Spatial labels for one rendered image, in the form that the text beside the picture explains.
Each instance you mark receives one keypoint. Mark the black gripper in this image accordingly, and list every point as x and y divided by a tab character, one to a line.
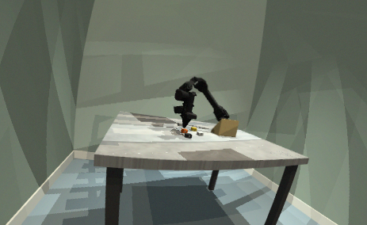
189	115

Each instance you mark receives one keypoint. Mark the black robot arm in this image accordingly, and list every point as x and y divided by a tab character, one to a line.
183	94

